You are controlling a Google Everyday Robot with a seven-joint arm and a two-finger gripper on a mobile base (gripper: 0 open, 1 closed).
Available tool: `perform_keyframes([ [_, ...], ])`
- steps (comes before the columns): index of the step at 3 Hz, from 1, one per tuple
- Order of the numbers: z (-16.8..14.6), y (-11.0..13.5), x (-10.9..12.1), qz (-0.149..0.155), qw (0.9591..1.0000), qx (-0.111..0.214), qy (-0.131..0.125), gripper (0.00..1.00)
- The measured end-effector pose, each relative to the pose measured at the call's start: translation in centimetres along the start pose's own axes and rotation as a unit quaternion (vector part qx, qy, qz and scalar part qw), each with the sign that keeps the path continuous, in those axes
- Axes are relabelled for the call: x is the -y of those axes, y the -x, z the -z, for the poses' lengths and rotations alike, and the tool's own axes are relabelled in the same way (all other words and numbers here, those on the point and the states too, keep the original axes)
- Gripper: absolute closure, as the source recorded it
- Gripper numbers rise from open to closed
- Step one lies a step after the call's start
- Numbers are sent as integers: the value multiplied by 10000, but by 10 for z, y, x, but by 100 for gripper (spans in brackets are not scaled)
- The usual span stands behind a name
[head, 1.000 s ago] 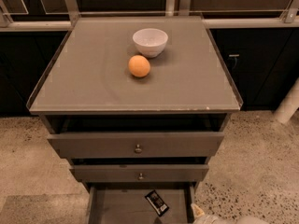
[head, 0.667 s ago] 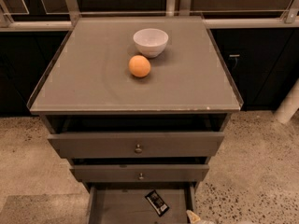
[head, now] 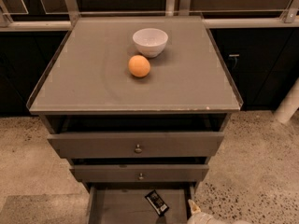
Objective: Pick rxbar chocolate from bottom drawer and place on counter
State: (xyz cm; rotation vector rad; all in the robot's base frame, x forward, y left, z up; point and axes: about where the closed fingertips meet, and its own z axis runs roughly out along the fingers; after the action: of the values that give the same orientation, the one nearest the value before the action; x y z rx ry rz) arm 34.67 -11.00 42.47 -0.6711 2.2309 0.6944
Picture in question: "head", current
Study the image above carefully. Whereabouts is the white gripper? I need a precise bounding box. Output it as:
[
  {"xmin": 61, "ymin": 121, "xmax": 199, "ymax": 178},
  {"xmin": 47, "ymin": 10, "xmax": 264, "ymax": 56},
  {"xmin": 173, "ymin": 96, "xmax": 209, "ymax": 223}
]
[{"xmin": 187, "ymin": 199, "xmax": 226, "ymax": 224}]

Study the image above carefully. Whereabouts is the black rxbar chocolate bar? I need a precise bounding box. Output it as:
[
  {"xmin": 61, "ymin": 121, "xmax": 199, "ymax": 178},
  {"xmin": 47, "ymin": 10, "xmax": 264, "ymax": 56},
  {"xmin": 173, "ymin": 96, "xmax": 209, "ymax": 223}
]
[{"xmin": 145, "ymin": 190, "xmax": 169, "ymax": 217}]

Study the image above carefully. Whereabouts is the grey bottom drawer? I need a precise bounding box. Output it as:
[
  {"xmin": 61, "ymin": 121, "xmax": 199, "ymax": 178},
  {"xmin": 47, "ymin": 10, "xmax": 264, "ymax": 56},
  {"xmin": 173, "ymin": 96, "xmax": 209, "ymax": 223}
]
[{"xmin": 86, "ymin": 183, "xmax": 194, "ymax": 224}]

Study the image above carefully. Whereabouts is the grey drawer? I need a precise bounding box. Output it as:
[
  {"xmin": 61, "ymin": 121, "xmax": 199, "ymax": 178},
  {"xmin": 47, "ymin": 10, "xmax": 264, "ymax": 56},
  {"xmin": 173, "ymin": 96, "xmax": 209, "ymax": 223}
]
[
  {"xmin": 86, "ymin": 183, "xmax": 194, "ymax": 224},
  {"xmin": 70, "ymin": 164, "xmax": 208, "ymax": 183},
  {"xmin": 48, "ymin": 132, "xmax": 224, "ymax": 159}
]

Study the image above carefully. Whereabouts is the grey top drawer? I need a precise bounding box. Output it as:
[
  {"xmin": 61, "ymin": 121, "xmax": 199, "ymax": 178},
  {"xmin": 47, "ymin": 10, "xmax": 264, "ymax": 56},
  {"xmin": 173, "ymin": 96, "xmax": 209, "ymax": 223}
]
[{"xmin": 48, "ymin": 132, "xmax": 224, "ymax": 159}]

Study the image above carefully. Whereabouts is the grey middle drawer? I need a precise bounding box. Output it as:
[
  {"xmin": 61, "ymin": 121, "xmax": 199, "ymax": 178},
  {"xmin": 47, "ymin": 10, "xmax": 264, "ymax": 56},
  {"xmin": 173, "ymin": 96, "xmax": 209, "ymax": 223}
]
[{"xmin": 70, "ymin": 164, "xmax": 208, "ymax": 183}]

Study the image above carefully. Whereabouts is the grey drawer cabinet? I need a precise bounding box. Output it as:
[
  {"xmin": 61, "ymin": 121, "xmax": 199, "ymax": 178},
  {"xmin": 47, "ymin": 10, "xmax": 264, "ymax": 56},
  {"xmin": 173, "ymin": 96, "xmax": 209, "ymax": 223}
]
[{"xmin": 26, "ymin": 15, "xmax": 245, "ymax": 224}]

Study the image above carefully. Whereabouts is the white pipe leg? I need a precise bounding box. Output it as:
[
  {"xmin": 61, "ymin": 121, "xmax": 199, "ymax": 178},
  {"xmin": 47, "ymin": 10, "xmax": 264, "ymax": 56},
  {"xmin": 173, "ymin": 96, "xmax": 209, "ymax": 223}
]
[{"xmin": 274, "ymin": 78, "xmax": 299, "ymax": 123}]

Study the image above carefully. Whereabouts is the orange fruit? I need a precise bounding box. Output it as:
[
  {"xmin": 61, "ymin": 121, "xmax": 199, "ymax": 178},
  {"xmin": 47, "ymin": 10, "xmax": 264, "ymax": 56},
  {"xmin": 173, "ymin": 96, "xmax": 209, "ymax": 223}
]
[{"xmin": 128, "ymin": 55, "xmax": 150, "ymax": 77}]

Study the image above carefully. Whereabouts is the white ceramic bowl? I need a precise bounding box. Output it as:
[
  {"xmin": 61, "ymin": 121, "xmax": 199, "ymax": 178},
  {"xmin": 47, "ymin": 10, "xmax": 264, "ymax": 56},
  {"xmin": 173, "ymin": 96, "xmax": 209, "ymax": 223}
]
[{"xmin": 133, "ymin": 28, "xmax": 168, "ymax": 58}]

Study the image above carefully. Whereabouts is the metal rail frame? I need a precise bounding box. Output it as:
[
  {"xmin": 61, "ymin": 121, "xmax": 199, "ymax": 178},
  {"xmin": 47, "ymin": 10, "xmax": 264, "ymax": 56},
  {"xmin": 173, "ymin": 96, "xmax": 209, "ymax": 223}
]
[{"xmin": 0, "ymin": 0, "xmax": 299, "ymax": 31}]

